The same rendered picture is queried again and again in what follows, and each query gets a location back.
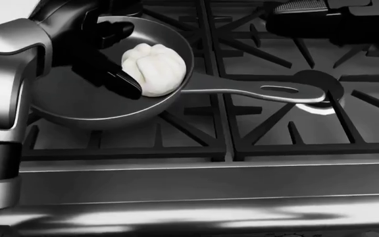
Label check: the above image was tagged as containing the grey metal frying pan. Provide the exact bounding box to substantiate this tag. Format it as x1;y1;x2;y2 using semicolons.
28;16;326;129

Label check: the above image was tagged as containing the white dumpling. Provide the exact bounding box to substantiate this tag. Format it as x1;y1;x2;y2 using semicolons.
120;43;188;97

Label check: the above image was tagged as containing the black round burner cap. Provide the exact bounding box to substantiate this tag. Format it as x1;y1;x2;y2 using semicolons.
291;69;342;105

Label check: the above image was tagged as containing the black cast iron stove grate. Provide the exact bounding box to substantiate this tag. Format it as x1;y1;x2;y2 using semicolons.
20;0;227;161
205;0;379;160

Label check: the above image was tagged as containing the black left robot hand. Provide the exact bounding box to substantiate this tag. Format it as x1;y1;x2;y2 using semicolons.
46;4;143;100

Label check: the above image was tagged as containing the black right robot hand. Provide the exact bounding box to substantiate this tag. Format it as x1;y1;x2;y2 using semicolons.
265;0;379;47

